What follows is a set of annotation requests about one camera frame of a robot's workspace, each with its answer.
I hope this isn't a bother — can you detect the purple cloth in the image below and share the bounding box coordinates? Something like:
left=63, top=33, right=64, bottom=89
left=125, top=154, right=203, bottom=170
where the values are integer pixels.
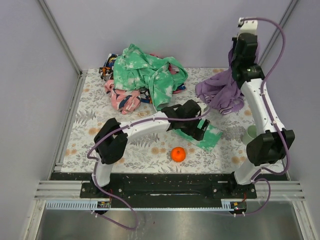
left=194, top=41, right=262, bottom=116

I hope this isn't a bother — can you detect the green tie-dye cloth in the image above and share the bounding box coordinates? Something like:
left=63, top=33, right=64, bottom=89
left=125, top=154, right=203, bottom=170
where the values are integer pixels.
left=113, top=44, right=207, bottom=143

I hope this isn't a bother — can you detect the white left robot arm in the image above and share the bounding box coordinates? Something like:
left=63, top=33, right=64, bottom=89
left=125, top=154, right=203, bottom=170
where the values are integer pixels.
left=87, top=99, right=210, bottom=188

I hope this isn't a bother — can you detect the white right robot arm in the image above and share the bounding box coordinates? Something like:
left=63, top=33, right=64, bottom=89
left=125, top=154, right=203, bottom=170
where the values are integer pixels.
left=230, top=33, right=295, bottom=185

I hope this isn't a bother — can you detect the pink patterned cloth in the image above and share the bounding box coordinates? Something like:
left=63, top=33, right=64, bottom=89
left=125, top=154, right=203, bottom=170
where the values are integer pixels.
left=104, top=79, right=141, bottom=115

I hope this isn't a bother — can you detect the orange ball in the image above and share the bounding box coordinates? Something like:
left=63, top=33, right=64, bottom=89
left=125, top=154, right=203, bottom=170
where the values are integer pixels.
left=170, top=147, right=187, bottom=163

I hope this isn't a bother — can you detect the floral table mat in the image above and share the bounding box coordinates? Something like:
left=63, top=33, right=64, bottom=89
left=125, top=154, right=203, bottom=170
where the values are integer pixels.
left=61, top=68, right=254, bottom=174

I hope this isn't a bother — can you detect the green cup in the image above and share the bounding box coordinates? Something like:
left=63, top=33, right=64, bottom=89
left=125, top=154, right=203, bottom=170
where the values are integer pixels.
left=242, top=125, right=257, bottom=145

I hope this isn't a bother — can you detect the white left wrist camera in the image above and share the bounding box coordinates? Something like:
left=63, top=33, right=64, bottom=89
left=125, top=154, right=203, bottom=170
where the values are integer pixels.
left=196, top=101, right=211, bottom=115

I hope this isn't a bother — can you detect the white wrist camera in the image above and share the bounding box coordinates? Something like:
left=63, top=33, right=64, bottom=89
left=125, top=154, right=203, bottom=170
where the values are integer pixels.
left=196, top=101, right=211, bottom=115
left=238, top=17, right=258, bottom=35

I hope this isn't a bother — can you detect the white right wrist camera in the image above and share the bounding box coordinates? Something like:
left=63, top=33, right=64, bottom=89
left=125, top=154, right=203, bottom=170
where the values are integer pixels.
left=238, top=17, right=258, bottom=35

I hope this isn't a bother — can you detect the grey cable duct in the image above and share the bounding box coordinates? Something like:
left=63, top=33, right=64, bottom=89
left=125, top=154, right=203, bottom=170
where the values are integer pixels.
left=46, top=196, right=247, bottom=212

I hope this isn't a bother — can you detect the right aluminium frame post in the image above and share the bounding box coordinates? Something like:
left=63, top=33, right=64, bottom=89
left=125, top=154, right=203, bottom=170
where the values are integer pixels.
left=250, top=0, right=300, bottom=74

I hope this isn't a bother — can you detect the aluminium frame post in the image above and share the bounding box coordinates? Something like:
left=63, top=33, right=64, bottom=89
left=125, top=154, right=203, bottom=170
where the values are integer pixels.
left=250, top=0, right=300, bottom=74
left=37, top=0, right=83, bottom=76

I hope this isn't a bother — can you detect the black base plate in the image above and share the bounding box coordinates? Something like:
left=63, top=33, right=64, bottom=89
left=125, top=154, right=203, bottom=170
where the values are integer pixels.
left=49, top=172, right=288, bottom=207

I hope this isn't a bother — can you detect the left aluminium frame post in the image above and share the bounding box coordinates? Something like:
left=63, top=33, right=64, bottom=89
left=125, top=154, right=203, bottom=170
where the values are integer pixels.
left=37, top=0, right=83, bottom=76

